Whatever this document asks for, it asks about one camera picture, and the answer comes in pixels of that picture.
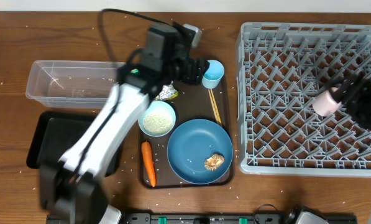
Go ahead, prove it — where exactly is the yellow snack wrapper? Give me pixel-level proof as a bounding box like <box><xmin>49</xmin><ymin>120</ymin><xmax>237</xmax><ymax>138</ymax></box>
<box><xmin>155</xmin><ymin>82</ymin><xmax>178</xmax><ymax>101</ymax></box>

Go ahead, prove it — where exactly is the pink cup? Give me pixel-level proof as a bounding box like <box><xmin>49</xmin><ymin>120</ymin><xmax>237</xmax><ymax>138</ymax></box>
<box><xmin>312</xmin><ymin>90</ymin><xmax>343</xmax><ymax>117</ymax></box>

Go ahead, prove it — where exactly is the light blue cup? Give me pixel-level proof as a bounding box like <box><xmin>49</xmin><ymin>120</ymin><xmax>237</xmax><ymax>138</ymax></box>
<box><xmin>202</xmin><ymin>60</ymin><xmax>225</xmax><ymax>89</ymax></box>

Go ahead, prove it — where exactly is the light blue rice bowl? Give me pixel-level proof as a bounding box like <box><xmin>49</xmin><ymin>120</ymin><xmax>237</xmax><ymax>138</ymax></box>
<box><xmin>138</xmin><ymin>101</ymin><xmax>176</xmax><ymax>137</ymax></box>

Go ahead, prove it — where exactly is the orange carrot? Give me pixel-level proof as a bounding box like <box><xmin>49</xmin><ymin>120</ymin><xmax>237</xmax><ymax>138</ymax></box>
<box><xmin>141</xmin><ymin>141</ymin><xmax>157</xmax><ymax>187</ymax></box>

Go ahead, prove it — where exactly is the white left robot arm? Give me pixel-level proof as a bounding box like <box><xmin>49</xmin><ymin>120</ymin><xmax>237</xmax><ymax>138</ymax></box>
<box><xmin>39</xmin><ymin>22</ymin><xmax>209</xmax><ymax>223</ymax></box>

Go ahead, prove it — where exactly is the grey dishwasher rack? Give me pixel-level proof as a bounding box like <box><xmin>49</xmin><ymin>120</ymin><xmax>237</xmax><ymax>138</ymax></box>
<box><xmin>236</xmin><ymin>22</ymin><xmax>371</xmax><ymax>178</ymax></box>

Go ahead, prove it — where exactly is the black waste tray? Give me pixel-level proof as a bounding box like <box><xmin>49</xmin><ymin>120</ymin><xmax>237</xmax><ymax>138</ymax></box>
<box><xmin>25</xmin><ymin>111</ymin><xmax>122</xmax><ymax>177</ymax></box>

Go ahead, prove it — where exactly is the brown serving tray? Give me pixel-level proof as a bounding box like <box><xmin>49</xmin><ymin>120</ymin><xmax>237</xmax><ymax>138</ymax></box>
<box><xmin>139</xmin><ymin>80</ymin><xmax>234</xmax><ymax>189</ymax></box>

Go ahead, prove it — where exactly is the blue plate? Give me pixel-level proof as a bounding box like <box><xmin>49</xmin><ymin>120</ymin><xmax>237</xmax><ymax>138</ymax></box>
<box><xmin>167</xmin><ymin>119</ymin><xmax>233</xmax><ymax>185</ymax></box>

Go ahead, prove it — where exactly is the clear plastic bin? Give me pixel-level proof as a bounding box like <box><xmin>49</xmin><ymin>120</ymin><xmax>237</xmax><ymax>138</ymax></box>
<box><xmin>25</xmin><ymin>60</ymin><xmax>123</xmax><ymax>109</ymax></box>

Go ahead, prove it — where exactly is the brown food scrap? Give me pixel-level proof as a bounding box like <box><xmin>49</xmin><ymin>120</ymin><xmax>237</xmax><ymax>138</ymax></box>
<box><xmin>204</xmin><ymin>154</ymin><xmax>225</xmax><ymax>171</ymax></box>

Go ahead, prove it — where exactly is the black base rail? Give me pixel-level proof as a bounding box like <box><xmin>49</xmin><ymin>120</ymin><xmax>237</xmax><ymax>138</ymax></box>
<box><xmin>45</xmin><ymin>213</ymin><xmax>359</xmax><ymax>224</ymax></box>

